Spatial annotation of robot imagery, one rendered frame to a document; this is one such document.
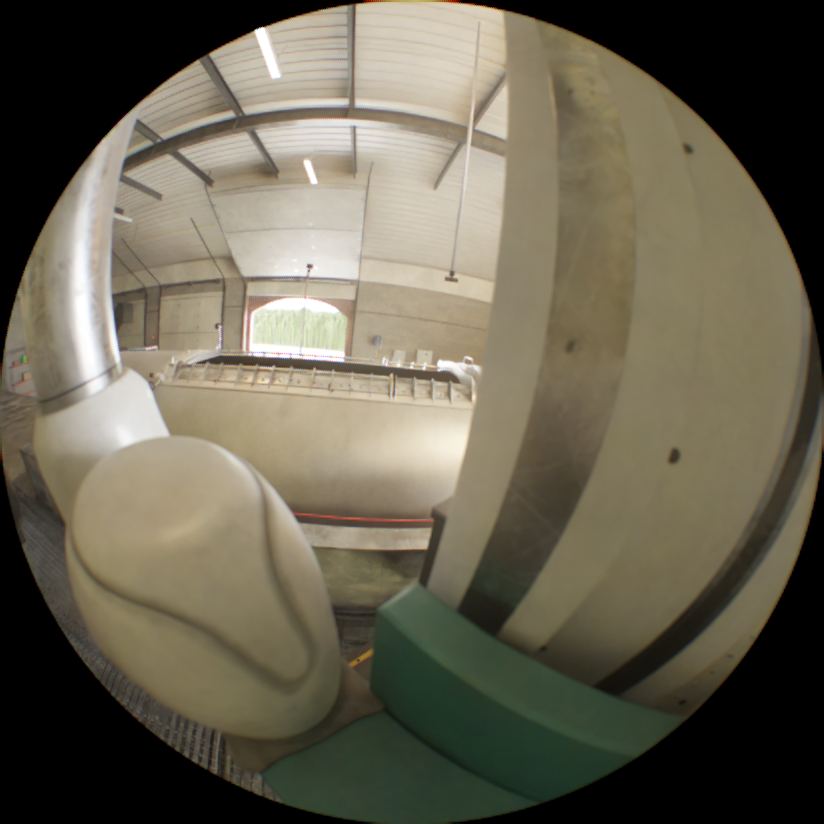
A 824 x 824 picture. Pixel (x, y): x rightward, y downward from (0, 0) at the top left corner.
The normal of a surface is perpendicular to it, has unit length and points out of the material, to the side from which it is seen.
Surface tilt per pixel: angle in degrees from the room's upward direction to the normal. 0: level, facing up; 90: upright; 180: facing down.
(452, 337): 90
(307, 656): 79
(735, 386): 90
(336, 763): 0
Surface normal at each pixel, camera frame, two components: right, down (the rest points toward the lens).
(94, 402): 0.78, -0.43
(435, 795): 0.14, -0.95
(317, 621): 0.99, -0.11
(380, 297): 0.16, 0.32
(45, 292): 0.74, 0.35
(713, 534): -0.69, 0.12
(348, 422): 0.21, -0.45
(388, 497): 0.19, -0.03
